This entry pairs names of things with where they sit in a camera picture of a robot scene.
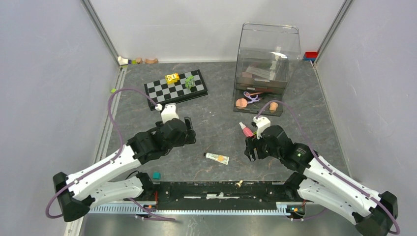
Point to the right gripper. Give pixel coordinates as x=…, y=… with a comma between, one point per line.
x=250, y=142

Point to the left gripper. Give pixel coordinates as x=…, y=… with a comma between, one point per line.
x=189, y=136

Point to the pink bottle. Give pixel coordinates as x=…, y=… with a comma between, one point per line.
x=246, y=130

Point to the white cream tube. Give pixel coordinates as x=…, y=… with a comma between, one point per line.
x=216, y=157

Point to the peach powder puff brush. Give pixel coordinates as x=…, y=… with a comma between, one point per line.
x=241, y=103

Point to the beige makeup sponge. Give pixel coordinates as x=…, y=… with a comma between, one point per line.
x=273, y=107

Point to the clear acrylic makeup organizer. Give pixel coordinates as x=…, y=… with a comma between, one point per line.
x=268, y=56

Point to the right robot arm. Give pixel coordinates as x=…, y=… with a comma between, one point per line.
x=314, y=179

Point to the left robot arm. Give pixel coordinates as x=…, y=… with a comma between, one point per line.
x=79, y=192

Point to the white chess pawn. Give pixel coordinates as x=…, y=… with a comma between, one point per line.
x=238, y=184

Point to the black white chessboard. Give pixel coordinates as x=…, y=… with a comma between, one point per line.
x=163, y=93

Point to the green toy block on chessboard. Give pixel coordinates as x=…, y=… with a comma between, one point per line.
x=189, y=82

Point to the yellow toy block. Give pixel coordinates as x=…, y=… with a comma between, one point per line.
x=172, y=78

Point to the teal cube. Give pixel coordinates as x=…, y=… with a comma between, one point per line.
x=156, y=175

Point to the wooden blocks in corner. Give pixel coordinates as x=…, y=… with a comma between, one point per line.
x=123, y=61

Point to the red blue bricks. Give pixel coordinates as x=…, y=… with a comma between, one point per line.
x=310, y=56

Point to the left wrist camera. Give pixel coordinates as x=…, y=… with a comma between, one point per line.
x=168, y=112

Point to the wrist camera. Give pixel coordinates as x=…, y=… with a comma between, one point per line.
x=261, y=123
x=168, y=112

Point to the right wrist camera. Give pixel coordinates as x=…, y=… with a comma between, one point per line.
x=261, y=123

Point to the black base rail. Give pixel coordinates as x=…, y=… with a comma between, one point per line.
x=226, y=195

